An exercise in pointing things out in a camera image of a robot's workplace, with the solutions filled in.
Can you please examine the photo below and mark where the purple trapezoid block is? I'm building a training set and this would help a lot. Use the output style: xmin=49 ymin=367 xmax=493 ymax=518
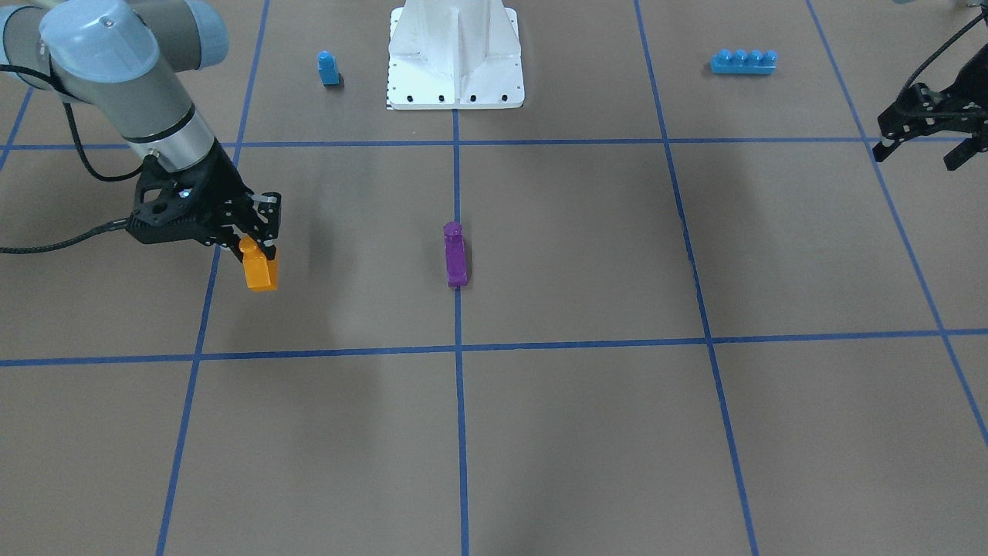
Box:
xmin=442 ymin=221 xmax=469 ymax=288

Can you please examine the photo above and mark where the small blue block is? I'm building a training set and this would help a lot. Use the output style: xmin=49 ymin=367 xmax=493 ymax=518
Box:
xmin=316 ymin=50 xmax=342 ymax=87

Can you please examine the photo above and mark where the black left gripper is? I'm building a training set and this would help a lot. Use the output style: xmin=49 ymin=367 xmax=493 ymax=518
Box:
xmin=872 ymin=54 xmax=987 ymax=171

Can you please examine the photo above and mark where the brown paper table mat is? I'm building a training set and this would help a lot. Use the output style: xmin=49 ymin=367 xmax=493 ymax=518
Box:
xmin=2 ymin=1 xmax=987 ymax=555

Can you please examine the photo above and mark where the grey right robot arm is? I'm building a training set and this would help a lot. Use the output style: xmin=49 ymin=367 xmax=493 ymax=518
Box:
xmin=2 ymin=1 xmax=282 ymax=263

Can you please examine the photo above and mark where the white metal base plate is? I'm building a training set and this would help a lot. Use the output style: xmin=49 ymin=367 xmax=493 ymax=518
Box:
xmin=386 ymin=1 xmax=526 ymax=110

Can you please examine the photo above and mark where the flat blue block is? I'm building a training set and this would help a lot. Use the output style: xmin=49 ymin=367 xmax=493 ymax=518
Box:
xmin=709 ymin=49 xmax=779 ymax=75

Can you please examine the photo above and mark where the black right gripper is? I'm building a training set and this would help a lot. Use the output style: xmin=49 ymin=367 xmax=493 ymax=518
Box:
xmin=126 ymin=141 xmax=283 ymax=263

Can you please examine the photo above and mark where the orange trapezoid block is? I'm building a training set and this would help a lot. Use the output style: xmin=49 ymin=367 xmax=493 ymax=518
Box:
xmin=238 ymin=236 xmax=279 ymax=292

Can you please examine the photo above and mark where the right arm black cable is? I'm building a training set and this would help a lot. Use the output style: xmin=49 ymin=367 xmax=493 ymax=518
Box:
xmin=0 ymin=62 xmax=147 ymax=256

